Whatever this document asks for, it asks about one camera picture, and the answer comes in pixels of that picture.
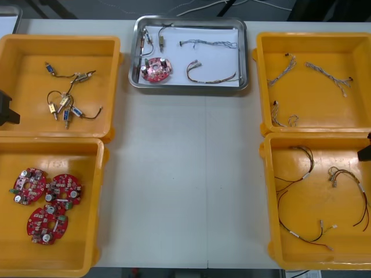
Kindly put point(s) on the round red circuit board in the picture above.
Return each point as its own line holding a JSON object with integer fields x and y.
{"x": 29, "y": 186}
{"x": 64, "y": 189}
{"x": 156, "y": 69}
{"x": 47, "y": 226}

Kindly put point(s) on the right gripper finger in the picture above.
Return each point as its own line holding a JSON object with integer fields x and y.
{"x": 365, "y": 150}
{"x": 365, "y": 157}

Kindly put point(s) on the black stand leg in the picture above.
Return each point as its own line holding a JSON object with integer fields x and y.
{"x": 226, "y": 8}

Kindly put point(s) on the yellow-orange plastic bin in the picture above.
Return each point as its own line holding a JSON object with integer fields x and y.
{"x": 304, "y": 208}
{"x": 17, "y": 46}
{"x": 87, "y": 202}
{"x": 313, "y": 43}

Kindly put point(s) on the white printed sticker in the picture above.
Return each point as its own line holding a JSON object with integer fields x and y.
{"x": 304, "y": 273}

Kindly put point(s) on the brass metal solenoid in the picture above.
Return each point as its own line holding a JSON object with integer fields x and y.
{"x": 161, "y": 41}

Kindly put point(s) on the steel tray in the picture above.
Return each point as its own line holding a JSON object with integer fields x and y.
{"x": 245, "y": 58}
{"x": 19, "y": 17}

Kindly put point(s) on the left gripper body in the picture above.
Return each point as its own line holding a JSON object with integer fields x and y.
{"x": 4, "y": 101}

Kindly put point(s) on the pile of metal solenoids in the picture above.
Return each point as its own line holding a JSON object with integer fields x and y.
{"x": 82, "y": 76}

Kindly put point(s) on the white paper sheet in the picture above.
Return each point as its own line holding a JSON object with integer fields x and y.
{"x": 179, "y": 66}

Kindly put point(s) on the blue label metal solenoid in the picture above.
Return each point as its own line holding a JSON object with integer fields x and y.
{"x": 148, "y": 39}

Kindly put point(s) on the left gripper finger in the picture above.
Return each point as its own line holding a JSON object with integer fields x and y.
{"x": 12, "y": 115}
{"x": 11, "y": 121}

